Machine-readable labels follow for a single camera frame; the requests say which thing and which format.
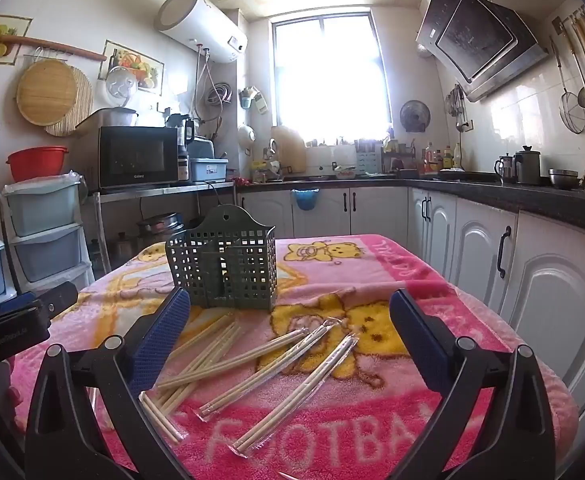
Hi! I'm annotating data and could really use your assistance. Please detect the round bamboo mat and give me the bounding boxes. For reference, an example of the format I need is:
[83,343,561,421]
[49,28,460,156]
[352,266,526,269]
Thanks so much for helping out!
[45,66,94,138]

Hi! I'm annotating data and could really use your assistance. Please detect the pink printed blanket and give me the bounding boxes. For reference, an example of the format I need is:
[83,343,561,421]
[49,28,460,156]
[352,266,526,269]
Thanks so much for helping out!
[10,234,581,480]

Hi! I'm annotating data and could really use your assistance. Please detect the red plastic basin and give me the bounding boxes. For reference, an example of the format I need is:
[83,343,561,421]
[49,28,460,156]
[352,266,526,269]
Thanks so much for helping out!
[6,146,69,183]

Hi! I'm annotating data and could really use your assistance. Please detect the fruit picture wall tile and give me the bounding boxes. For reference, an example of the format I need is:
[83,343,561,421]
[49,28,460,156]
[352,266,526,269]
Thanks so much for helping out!
[0,14,33,66]
[98,40,164,97]

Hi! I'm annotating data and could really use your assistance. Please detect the black cooktop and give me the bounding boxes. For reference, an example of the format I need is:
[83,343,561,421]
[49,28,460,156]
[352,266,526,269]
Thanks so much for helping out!
[437,169,498,182]

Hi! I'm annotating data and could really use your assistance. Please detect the wire skimmer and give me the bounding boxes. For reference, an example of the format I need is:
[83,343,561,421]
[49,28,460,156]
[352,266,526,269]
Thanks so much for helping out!
[550,35,585,134]

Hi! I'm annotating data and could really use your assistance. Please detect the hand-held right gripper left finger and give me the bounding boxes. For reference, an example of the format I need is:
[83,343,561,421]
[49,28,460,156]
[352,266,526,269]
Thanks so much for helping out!
[25,287,193,480]

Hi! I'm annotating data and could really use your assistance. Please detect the teal wall holder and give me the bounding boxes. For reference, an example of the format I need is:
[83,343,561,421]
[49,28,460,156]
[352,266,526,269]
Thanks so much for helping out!
[239,86,269,113]

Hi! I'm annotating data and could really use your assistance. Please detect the steel pot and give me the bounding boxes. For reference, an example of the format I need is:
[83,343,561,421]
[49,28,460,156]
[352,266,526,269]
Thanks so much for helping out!
[137,212,186,251]

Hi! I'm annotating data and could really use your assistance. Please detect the black microwave oven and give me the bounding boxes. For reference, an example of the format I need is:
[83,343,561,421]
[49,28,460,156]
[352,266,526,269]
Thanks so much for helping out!
[97,126,180,191]

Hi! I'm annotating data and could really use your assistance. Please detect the black blender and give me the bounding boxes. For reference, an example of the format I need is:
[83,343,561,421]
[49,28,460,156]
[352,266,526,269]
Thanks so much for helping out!
[166,112,196,184]

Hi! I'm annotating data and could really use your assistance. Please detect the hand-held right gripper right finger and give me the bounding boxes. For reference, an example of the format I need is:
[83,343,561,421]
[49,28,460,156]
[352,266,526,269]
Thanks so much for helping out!
[389,288,556,480]

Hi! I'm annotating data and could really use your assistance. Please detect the steel shelf table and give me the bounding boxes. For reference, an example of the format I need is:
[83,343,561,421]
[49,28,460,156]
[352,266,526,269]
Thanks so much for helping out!
[80,180,236,276]

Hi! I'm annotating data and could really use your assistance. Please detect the white water heater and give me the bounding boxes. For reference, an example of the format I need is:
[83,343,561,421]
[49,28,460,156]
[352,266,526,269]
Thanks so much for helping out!
[154,0,249,64]

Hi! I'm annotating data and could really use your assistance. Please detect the wooden rolling pin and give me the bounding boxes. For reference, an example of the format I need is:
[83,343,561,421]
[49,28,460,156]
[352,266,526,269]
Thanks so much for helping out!
[0,35,108,62]

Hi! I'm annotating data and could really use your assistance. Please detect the teal knife block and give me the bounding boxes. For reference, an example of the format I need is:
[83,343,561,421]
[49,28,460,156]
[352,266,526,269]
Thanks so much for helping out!
[355,137,384,173]

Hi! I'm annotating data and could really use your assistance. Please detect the row of condiment bottles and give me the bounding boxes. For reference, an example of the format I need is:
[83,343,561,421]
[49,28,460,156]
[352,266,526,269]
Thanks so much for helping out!
[421,141,466,173]

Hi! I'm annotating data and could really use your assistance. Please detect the blue grey dish box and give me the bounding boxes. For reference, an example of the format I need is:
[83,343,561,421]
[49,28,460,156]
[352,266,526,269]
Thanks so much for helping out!
[188,157,229,183]

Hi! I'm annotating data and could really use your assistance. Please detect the bunch of chopsticks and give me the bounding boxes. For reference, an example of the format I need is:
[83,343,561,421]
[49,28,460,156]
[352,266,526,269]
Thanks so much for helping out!
[137,312,359,458]

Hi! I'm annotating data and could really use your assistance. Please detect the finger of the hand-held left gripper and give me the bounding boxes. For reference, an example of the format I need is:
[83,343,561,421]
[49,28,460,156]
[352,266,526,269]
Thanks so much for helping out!
[35,281,79,322]
[0,292,38,316]

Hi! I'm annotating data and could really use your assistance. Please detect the white base cabinets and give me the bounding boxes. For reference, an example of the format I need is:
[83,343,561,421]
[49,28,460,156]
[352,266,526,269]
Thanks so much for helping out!
[235,185,585,411]

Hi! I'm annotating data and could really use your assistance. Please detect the hanging kitchen utensils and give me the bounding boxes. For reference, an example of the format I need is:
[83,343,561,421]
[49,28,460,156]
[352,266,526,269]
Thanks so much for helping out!
[445,84,468,131]

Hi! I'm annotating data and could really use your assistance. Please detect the beige cutting board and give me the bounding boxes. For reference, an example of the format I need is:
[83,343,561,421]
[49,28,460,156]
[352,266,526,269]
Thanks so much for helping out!
[270,126,307,173]

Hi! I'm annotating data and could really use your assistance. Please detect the blue hanging bin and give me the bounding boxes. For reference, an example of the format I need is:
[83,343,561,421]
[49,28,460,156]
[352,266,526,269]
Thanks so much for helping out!
[290,187,320,211]

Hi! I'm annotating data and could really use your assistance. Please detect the black range hood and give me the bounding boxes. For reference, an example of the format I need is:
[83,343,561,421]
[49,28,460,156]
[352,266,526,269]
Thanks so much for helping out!
[415,0,551,103]

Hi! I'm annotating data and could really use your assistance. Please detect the black spice rack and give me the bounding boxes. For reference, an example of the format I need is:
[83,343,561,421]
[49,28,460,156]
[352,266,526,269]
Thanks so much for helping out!
[383,140,418,173]

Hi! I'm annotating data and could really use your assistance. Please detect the dark kitchen countertop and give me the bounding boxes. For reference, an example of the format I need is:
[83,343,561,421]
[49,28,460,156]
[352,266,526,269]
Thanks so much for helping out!
[235,172,585,238]

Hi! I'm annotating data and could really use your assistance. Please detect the kitchen window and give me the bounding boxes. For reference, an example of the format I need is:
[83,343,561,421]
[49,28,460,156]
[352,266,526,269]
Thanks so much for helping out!
[271,8,393,143]

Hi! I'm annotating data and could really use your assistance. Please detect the coiled grey hose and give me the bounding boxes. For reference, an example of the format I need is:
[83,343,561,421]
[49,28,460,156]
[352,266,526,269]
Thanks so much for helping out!
[206,80,233,108]

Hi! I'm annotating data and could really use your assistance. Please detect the dark metal kettle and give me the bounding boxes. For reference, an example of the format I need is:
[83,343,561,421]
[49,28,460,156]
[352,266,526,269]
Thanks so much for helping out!
[514,145,542,186]

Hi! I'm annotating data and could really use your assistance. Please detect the round bamboo board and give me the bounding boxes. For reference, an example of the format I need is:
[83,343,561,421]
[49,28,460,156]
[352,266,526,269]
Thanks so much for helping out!
[16,59,77,127]

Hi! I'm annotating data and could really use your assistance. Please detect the clear round plastic cover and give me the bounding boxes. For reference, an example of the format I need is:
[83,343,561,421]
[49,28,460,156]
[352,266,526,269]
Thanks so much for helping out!
[106,66,138,100]

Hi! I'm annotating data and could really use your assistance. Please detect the steel bowl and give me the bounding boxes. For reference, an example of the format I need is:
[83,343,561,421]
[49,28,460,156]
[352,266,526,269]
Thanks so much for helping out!
[549,168,580,191]

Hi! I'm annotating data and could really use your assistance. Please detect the pale teal drawer unit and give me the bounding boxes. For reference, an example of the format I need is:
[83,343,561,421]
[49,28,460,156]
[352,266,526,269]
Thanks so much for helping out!
[2,172,96,296]

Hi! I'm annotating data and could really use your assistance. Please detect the white hanging colander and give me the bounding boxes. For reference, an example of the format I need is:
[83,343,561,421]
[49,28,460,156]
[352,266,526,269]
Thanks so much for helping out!
[236,122,256,151]

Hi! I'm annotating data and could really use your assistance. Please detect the green lattice utensil holder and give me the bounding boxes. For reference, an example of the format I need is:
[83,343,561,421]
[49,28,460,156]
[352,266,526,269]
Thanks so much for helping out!
[165,204,278,314]

